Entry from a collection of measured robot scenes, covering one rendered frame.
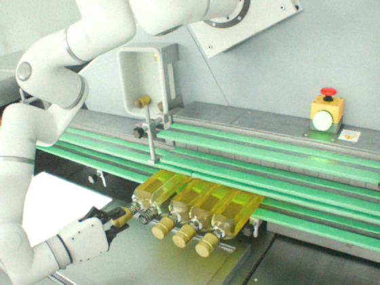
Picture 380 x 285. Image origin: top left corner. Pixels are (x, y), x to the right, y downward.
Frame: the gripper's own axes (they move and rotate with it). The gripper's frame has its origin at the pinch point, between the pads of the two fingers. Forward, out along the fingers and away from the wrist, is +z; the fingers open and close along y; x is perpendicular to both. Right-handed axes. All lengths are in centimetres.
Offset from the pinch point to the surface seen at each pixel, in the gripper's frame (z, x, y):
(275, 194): 28.1, -25.3, 4.4
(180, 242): 5.2, -17.2, 0.1
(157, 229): 3.7, -11.5, 1.5
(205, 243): 7.6, -22.6, 1.7
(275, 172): 33.1, -21.5, 6.4
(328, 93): 45, -28, 25
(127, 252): 1.1, 1.6, -12.5
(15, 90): 6, 93, 16
